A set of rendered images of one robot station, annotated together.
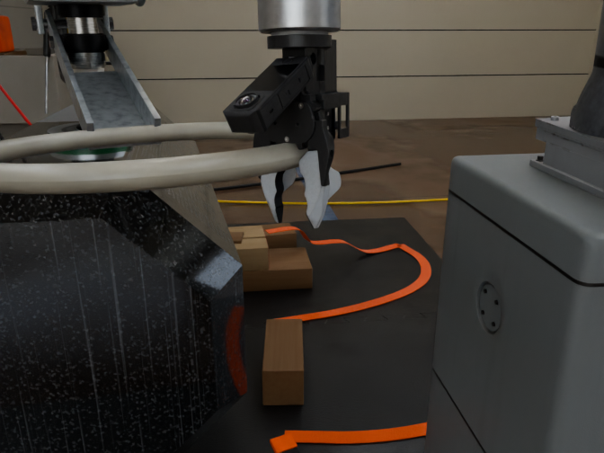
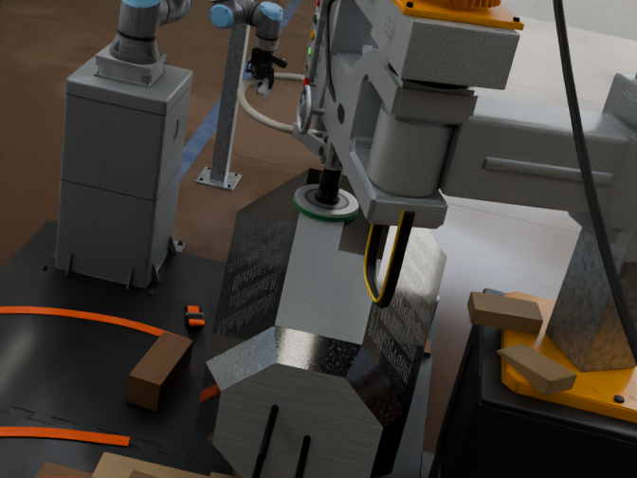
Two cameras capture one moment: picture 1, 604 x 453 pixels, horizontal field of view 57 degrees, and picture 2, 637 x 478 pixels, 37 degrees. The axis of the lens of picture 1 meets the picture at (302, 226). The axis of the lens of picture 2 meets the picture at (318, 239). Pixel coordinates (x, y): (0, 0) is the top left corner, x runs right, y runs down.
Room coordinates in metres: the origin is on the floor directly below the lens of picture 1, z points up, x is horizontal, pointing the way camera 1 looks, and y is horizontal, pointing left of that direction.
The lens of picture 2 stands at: (4.14, 1.03, 2.20)
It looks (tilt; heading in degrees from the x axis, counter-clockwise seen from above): 28 degrees down; 191
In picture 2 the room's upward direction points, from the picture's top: 12 degrees clockwise
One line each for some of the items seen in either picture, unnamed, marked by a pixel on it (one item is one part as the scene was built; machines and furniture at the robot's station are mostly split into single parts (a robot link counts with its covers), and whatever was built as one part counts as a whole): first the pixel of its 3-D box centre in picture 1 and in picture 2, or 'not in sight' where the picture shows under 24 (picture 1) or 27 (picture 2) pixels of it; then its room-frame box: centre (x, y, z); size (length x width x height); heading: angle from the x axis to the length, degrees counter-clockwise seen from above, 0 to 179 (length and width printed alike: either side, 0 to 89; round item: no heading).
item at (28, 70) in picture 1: (42, 106); not in sight; (4.58, 2.09, 0.43); 1.30 x 0.62 x 0.86; 8
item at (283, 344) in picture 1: (283, 359); (160, 370); (1.51, 0.06, 0.07); 0.30 x 0.12 x 0.12; 1
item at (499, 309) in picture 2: not in sight; (504, 312); (1.67, 1.14, 0.81); 0.20 x 0.10 x 0.05; 105
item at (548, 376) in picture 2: not in sight; (536, 362); (1.88, 1.25, 0.80); 0.20 x 0.10 x 0.05; 47
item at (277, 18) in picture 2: not in sight; (268, 20); (0.66, 0.00, 1.16); 0.10 x 0.09 x 0.12; 83
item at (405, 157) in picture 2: not in sight; (410, 145); (1.92, 0.79, 1.32); 0.19 x 0.19 x 0.20
